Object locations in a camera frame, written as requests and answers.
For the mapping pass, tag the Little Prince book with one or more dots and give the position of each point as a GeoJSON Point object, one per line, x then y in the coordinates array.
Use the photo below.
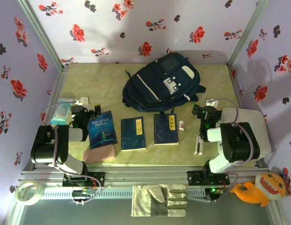
{"type": "Point", "coordinates": [102, 131]}

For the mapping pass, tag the small white bottle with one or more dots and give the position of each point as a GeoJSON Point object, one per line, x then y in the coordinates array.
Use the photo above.
{"type": "Point", "coordinates": [181, 126]}

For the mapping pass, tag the blue book with yellow label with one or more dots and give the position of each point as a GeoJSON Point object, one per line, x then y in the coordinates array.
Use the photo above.
{"type": "Point", "coordinates": [132, 138]}
{"type": "Point", "coordinates": [164, 133]}

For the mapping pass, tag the navy blue backpack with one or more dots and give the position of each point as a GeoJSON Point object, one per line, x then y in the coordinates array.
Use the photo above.
{"type": "Point", "coordinates": [159, 86]}

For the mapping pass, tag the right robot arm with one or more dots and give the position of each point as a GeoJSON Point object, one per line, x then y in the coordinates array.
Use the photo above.
{"type": "Point", "coordinates": [239, 143]}

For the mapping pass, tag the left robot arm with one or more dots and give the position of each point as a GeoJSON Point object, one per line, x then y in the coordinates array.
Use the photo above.
{"type": "Point", "coordinates": [45, 145]}

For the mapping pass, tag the white storage case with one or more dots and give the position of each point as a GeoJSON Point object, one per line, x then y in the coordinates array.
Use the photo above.
{"type": "Point", "coordinates": [260, 122]}

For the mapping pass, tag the blue tissue packet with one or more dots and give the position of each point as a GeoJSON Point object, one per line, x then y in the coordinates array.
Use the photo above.
{"type": "Point", "coordinates": [61, 112]}

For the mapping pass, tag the orange plush toy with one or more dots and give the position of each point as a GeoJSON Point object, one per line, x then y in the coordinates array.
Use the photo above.
{"type": "Point", "coordinates": [265, 189]}

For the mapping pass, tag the clear tape roll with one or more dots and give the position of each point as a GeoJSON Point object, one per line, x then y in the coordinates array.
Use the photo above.
{"type": "Point", "coordinates": [18, 194]}

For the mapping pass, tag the grey work glove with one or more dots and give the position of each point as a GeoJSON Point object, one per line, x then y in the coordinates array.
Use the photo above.
{"type": "Point", "coordinates": [147, 201]}

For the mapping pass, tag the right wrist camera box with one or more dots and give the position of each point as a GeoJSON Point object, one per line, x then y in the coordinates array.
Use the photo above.
{"type": "Point", "coordinates": [211, 102]}

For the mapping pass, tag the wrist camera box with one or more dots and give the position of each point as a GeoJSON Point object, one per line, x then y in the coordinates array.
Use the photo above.
{"type": "Point", "coordinates": [211, 102]}
{"type": "Point", "coordinates": [83, 100]}

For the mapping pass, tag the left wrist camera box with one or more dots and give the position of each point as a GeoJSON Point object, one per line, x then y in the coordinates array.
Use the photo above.
{"type": "Point", "coordinates": [83, 100]}

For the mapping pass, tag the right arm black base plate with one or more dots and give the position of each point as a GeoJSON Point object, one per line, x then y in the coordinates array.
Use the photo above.
{"type": "Point", "coordinates": [194, 178]}

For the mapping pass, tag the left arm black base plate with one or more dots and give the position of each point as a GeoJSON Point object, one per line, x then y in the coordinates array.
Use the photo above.
{"type": "Point", "coordinates": [98, 179]}

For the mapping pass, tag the aluminium front rail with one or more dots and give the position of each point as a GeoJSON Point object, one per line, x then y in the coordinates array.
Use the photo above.
{"type": "Point", "coordinates": [147, 174]}

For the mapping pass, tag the aluminium corner post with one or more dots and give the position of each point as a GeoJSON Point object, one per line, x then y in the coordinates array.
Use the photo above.
{"type": "Point", "coordinates": [40, 30]}
{"type": "Point", "coordinates": [248, 30]}

